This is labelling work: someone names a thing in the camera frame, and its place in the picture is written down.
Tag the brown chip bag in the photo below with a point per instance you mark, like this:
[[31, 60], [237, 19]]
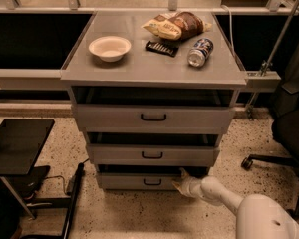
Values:
[[177, 26]]

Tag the grey drawer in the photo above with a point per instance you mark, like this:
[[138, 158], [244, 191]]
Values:
[[158, 155], [152, 119], [137, 181]]

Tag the black side table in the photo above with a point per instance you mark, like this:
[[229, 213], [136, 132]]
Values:
[[21, 142]]

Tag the grey top drawer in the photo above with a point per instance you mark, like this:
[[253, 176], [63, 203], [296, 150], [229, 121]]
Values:
[[152, 119]]

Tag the grey middle drawer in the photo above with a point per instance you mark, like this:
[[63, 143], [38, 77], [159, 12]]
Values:
[[158, 155]]

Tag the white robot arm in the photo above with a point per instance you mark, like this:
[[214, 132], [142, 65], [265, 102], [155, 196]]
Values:
[[257, 215]]

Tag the blue soda can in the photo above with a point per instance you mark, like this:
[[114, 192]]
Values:
[[199, 53]]

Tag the white paper bowl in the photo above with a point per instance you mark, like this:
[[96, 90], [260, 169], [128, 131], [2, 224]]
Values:
[[110, 48]]

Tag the grey bottom drawer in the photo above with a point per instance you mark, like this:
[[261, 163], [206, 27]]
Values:
[[137, 181]]

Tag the grey rail bench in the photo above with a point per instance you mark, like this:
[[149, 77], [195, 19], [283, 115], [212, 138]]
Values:
[[26, 78]]

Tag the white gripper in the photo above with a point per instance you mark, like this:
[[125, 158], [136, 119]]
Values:
[[188, 185]]

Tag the black snack bar wrapper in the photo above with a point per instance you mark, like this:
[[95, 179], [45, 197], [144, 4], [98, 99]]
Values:
[[162, 48]]

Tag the black office chair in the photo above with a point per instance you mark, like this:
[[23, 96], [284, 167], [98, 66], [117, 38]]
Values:
[[284, 106]]

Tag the black floor stand bar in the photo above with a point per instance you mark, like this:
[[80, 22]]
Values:
[[68, 203]]

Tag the grey drawer cabinet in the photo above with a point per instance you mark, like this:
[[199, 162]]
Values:
[[152, 96]]

